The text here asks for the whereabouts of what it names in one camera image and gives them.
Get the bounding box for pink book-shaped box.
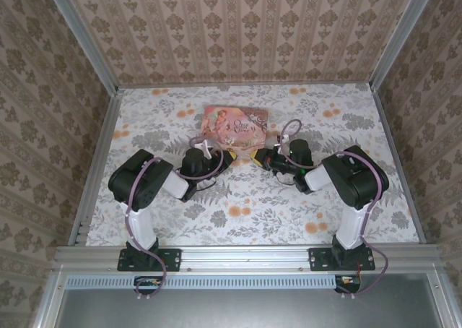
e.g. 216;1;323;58
196;104;272;150

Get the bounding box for black electronics module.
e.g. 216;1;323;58
334;275;362;295
133;275;164;295

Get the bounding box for grey metal panel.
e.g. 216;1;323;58
34;266;462;328

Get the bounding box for left gripper thin black cable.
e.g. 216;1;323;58
188;175;219;192

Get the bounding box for gripper thin black cable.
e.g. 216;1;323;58
188;175;219;192
273;171;295;186

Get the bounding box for right gripper thin black cable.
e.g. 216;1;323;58
273;171;295;186

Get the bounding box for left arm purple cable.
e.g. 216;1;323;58
123;134;227;302

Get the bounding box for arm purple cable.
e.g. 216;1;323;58
123;134;227;302
281;119;390;301

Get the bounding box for aluminium side rail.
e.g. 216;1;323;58
70;89;126;246
371;84;427;244

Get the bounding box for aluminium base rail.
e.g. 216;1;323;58
53;243;444;272

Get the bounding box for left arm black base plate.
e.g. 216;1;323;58
117;247;182;272

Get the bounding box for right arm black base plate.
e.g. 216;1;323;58
309;247;376;272

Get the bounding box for grey slotted cable duct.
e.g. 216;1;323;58
66;274;340;290

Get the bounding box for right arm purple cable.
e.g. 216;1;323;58
281;119;390;301

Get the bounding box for aluminium corner post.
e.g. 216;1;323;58
42;0;121;95
369;0;440;91

